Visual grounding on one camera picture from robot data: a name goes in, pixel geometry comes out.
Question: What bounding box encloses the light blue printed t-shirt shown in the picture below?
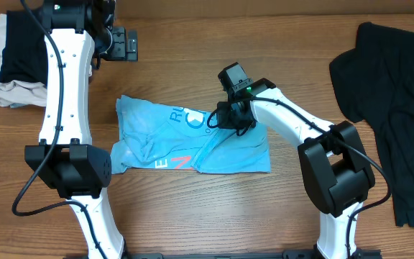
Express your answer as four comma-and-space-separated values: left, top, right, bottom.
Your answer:
111, 96, 271, 174

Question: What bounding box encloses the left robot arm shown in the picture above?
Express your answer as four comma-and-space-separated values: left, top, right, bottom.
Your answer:
11, 1, 137, 259

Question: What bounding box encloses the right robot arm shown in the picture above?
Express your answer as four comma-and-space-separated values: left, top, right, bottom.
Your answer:
213, 63, 382, 258

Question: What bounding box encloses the folded black garment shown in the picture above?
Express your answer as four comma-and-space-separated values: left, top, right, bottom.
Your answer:
0, 11, 48, 84

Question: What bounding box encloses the folded beige garment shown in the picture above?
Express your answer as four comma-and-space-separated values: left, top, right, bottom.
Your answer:
0, 14, 47, 108

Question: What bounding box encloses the black t-shirt on right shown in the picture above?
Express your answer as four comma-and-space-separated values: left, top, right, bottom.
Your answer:
329, 22, 414, 227

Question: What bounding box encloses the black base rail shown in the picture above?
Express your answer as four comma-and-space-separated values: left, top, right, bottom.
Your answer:
63, 248, 383, 259

